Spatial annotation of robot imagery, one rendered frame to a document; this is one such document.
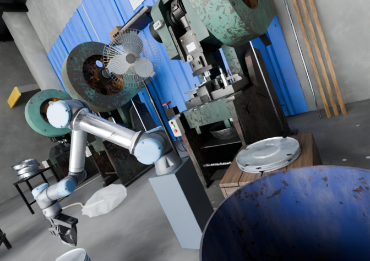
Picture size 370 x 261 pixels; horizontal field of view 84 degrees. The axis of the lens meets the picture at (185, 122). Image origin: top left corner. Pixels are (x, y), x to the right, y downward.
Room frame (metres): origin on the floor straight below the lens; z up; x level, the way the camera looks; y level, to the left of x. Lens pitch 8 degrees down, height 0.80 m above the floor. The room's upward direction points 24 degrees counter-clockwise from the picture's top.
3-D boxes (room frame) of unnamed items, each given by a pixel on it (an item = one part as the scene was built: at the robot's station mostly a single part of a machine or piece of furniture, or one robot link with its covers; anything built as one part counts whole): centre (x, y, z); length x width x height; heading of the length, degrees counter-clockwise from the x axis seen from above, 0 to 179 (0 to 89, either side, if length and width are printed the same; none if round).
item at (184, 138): (1.93, -0.22, 0.45); 0.92 x 0.12 x 0.90; 138
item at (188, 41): (1.62, -0.30, 1.04); 0.17 x 0.15 x 0.30; 138
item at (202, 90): (1.52, -0.21, 0.72); 0.25 x 0.14 x 0.14; 138
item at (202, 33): (1.76, -0.42, 0.83); 0.79 x 0.43 x 1.34; 138
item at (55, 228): (1.02, 0.81, 0.43); 0.09 x 0.08 x 0.12; 65
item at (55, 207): (1.02, 0.80, 0.51); 0.08 x 0.08 x 0.05
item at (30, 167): (3.11, 2.43, 0.40); 0.45 x 0.40 x 0.79; 60
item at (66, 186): (1.02, 0.70, 0.59); 0.11 x 0.11 x 0.08; 83
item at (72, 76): (3.07, 0.72, 0.87); 1.53 x 0.99 x 1.74; 136
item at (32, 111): (4.21, 2.08, 0.87); 1.53 x 0.99 x 1.74; 141
